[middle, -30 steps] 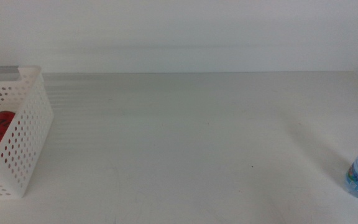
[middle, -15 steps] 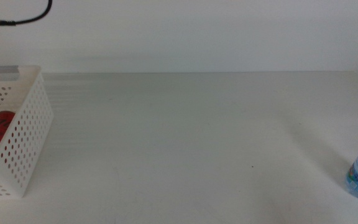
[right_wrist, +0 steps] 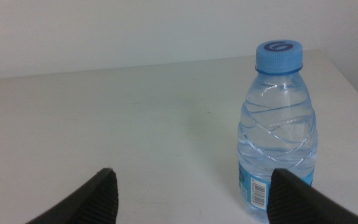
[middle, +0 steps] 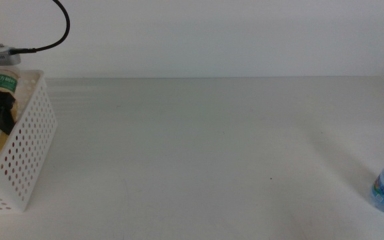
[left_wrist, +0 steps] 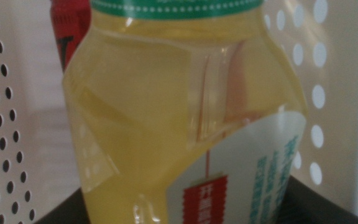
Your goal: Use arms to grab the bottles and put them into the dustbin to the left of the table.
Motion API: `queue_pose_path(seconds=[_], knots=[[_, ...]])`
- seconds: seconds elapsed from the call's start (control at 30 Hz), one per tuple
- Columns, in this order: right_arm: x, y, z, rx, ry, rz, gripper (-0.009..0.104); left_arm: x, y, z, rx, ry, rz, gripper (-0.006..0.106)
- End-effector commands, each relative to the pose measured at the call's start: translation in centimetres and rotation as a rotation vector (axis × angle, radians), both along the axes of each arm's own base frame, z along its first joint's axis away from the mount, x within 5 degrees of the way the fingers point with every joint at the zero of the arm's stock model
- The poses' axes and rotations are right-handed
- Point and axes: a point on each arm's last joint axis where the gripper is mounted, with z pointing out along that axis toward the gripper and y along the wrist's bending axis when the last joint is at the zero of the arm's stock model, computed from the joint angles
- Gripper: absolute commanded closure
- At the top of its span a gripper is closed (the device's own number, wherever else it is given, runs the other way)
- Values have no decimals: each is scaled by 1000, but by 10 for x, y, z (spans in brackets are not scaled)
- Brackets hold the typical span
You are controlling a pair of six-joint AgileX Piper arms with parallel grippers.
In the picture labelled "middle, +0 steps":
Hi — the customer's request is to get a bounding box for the thick black camera cable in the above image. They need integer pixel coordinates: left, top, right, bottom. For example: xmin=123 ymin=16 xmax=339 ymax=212
xmin=9 ymin=0 xmax=71 ymax=55

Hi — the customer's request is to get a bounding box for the white perforated plastic basket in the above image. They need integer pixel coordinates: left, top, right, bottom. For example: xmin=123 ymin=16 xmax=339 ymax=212
xmin=0 ymin=69 xmax=59 ymax=213

